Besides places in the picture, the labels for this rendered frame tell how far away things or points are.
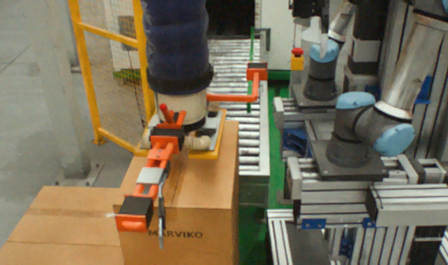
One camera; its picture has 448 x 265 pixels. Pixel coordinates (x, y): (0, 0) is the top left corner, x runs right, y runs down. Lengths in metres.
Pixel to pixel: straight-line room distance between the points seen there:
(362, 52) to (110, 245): 1.27
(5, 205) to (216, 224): 2.07
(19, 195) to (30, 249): 1.34
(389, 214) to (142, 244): 0.84
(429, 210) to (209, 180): 0.73
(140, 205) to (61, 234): 1.04
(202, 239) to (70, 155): 1.86
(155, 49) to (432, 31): 0.81
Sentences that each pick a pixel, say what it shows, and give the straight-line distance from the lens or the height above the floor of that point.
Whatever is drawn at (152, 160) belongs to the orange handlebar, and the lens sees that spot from 1.27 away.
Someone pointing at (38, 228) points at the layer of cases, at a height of 0.54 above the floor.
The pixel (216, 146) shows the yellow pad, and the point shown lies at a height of 1.07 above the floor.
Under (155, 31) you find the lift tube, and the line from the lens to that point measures 1.41.
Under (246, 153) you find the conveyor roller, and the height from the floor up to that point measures 0.53.
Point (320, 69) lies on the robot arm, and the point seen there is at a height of 1.18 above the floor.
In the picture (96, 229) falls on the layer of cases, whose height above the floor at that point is 0.54.
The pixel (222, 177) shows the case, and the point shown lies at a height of 0.94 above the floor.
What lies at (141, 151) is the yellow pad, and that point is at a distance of 1.54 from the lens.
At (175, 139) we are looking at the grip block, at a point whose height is 1.20.
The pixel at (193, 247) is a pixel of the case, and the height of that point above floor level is 0.76.
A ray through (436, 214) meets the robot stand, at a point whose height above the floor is 0.93.
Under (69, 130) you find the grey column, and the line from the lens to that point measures 3.13.
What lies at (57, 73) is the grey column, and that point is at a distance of 2.96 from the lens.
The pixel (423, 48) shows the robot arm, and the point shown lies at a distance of 1.33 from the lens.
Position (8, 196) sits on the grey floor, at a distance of 3.41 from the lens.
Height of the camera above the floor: 1.89
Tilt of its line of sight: 31 degrees down
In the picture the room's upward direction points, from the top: 2 degrees counter-clockwise
